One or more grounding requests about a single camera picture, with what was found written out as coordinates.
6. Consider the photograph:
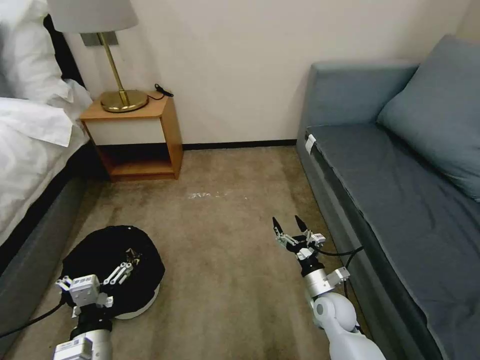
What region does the brass lamp with white shade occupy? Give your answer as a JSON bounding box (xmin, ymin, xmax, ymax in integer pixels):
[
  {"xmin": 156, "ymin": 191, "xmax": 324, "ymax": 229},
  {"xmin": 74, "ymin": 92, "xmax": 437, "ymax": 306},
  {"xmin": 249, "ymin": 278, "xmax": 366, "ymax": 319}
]
[{"xmin": 46, "ymin": 0, "xmax": 150, "ymax": 114}]

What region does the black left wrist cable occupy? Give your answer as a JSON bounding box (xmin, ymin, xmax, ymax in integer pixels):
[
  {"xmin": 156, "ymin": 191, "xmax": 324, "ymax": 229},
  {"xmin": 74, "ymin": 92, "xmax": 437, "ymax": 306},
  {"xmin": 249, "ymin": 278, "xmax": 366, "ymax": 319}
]
[{"xmin": 0, "ymin": 301, "xmax": 64, "ymax": 338}]

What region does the white round trash bin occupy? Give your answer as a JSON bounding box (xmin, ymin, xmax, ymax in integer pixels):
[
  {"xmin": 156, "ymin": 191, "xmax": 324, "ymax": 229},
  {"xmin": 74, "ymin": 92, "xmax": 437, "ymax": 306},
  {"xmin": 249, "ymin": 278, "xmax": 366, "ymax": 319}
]
[{"xmin": 111, "ymin": 280, "xmax": 164, "ymax": 321}]

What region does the grey wall switch plate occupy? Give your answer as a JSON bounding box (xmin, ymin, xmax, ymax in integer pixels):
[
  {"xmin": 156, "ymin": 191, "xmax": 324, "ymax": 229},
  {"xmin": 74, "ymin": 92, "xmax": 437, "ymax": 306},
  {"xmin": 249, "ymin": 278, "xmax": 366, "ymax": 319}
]
[{"xmin": 80, "ymin": 31, "xmax": 121, "ymax": 47}]

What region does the wooden nightstand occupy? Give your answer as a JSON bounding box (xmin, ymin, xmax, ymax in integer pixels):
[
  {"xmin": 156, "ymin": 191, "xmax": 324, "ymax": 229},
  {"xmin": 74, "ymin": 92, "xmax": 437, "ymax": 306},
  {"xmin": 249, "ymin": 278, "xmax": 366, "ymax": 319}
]
[{"xmin": 79, "ymin": 91, "xmax": 185, "ymax": 183}]

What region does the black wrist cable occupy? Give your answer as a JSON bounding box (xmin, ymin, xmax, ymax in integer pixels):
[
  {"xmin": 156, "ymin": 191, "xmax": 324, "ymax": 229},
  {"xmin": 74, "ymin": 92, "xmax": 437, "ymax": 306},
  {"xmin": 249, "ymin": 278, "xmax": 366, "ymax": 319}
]
[
  {"xmin": 314, "ymin": 245, "xmax": 365, "ymax": 333},
  {"xmin": 0, "ymin": 301, "xmax": 64, "ymax": 338}
]

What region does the white pillow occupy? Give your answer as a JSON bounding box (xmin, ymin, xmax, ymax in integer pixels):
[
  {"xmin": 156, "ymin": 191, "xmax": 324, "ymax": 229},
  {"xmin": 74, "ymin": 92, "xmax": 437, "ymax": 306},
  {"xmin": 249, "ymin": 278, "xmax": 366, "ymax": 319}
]
[{"xmin": 0, "ymin": 0, "xmax": 75, "ymax": 105}]

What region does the blue-grey sofa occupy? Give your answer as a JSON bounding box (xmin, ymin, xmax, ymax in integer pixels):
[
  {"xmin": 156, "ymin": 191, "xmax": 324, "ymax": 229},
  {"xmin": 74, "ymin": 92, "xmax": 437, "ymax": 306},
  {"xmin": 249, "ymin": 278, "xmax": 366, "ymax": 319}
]
[{"xmin": 295, "ymin": 33, "xmax": 480, "ymax": 360}]

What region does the dark headboard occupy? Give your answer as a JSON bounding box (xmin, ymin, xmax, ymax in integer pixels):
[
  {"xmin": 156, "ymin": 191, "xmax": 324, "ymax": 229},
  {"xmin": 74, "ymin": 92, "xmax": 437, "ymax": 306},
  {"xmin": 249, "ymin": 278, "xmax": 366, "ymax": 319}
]
[{"xmin": 42, "ymin": 13, "xmax": 88, "ymax": 92}]

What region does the blue-grey sofa cushion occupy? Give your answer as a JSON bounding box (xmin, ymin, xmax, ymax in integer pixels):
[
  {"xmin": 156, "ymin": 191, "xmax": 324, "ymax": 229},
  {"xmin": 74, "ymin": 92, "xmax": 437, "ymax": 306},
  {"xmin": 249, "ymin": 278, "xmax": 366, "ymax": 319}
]
[{"xmin": 376, "ymin": 34, "xmax": 480, "ymax": 204}]

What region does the black baseboard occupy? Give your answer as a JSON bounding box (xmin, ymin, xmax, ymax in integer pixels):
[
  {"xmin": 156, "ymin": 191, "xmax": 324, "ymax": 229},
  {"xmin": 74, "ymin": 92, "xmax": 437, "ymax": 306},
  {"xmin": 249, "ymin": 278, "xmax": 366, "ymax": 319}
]
[{"xmin": 182, "ymin": 139, "xmax": 299, "ymax": 151}]

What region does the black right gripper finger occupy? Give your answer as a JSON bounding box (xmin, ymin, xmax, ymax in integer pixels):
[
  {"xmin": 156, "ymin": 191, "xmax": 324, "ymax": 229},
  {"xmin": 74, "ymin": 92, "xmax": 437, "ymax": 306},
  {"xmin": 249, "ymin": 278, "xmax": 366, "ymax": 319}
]
[
  {"xmin": 294, "ymin": 214, "xmax": 315, "ymax": 249},
  {"xmin": 272, "ymin": 216, "xmax": 298, "ymax": 247}
]

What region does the white bed duvet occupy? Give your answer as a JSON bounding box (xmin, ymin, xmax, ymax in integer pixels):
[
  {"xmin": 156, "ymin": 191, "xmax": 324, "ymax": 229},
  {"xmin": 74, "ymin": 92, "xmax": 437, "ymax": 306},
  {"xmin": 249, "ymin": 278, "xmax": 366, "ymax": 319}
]
[{"xmin": 0, "ymin": 77, "xmax": 94, "ymax": 245}]

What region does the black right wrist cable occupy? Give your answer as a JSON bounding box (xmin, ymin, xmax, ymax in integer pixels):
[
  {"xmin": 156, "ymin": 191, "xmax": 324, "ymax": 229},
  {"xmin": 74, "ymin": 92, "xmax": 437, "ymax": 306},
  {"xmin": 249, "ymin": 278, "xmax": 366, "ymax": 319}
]
[{"xmin": 314, "ymin": 245, "xmax": 365, "ymax": 333}]

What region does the thin black cable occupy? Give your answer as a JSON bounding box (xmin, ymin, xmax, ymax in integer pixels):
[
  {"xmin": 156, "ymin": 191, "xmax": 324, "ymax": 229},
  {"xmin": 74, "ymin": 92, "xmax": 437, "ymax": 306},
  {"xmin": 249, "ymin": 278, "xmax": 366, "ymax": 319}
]
[{"xmin": 145, "ymin": 82, "xmax": 176, "ymax": 102}]

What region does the grey bed base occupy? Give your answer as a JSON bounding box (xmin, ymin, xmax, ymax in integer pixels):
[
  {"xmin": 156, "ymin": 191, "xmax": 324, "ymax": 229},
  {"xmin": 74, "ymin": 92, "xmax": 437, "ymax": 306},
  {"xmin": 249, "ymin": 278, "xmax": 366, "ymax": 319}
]
[{"xmin": 0, "ymin": 175, "xmax": 92, "ymax": 352}]

